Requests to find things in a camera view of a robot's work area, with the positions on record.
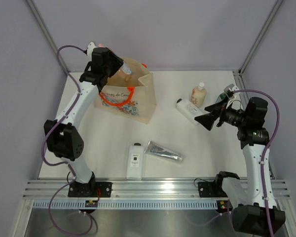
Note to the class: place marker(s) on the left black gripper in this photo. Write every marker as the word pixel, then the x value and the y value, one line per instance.
pixel 117 62

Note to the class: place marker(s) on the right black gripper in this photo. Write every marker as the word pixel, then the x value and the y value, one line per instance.
pixel 207 120

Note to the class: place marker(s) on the green bottle red cap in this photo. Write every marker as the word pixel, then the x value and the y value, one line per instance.
pixel 222 98

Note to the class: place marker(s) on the orange bottle blue cap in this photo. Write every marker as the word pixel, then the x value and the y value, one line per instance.
pixel 126 69

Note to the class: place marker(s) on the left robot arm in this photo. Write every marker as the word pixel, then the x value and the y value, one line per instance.
pixel 61 134

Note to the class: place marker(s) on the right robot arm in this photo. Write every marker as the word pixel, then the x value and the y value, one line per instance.
pixel 254 209

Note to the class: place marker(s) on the cream lotion bottle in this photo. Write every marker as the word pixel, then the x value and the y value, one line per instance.
pixel 198 95

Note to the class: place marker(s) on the white flat bottle right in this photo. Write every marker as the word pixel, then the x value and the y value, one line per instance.
pixel 188 110

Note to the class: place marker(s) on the silver tube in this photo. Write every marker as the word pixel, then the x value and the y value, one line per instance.
pixel 160 151

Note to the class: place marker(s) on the white flat bottle black cap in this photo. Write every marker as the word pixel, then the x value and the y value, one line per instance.
pixel 135 162

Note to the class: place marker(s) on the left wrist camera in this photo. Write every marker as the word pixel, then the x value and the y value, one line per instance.
pixel 91 46

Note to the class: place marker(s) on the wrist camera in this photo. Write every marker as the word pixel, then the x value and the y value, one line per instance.
pixel 91 46
pixel 231 92

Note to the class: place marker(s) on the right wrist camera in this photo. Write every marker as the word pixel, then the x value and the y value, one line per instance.
pixel 231 92

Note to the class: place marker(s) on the canvas bag orange handles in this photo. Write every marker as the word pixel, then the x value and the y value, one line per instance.
pixel 131 97

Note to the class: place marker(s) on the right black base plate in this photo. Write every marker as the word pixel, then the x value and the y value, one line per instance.
pixel 210 190

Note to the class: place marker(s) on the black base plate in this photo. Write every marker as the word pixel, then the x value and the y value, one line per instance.
pixel 92 190
pixel 210 190

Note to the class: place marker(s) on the aluminium mounting rail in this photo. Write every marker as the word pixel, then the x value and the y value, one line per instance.
pixel 157 189

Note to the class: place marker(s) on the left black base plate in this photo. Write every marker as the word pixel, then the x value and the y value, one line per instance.
pixel 92 190

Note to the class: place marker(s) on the white slotted cable duct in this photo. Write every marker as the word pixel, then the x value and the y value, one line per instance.
pixel 128 204

